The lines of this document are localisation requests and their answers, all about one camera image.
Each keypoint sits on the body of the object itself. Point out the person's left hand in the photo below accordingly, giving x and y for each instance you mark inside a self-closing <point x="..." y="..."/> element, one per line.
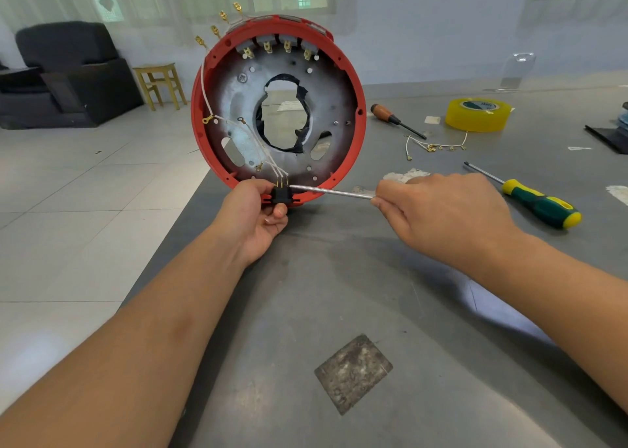
<point x="247" y="229"/>

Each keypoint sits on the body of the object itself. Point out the person's right hand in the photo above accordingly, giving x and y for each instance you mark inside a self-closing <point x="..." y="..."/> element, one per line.
<point x="446" y="222"/>

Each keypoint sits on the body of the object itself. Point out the red round appliance base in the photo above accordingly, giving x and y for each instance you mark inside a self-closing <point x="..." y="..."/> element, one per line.
<point x="206" y="99"/>

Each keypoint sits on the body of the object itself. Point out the person's right forearm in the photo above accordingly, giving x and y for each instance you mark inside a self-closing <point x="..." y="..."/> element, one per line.
<point x="579" y="310"/>

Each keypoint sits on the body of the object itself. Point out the person's left forearm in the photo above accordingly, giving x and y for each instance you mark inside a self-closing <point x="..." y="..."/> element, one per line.
<point x="108" y="364"/>

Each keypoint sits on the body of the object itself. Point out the crumpled white tape piece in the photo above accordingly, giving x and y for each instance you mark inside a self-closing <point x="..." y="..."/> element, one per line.
<point x="400" y="177"/>

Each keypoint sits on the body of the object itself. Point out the yellow tape roll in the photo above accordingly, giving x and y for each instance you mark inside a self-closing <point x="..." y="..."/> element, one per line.
<point x="459" y="121"/>

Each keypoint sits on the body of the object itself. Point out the narrow white tape strip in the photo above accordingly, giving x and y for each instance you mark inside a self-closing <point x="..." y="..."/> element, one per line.
<point x="618" y="195"/>

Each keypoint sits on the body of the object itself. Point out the black flat plate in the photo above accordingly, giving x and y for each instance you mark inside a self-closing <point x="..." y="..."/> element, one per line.
<point x="608" y="139"/>

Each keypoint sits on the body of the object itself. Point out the small wooden stool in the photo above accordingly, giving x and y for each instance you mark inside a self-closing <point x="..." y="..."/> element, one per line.
<point x="159" y="69"/>

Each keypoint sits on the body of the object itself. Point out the black armchair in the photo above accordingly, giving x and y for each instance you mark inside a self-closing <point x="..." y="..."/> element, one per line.
<point x="78" y="75"/>

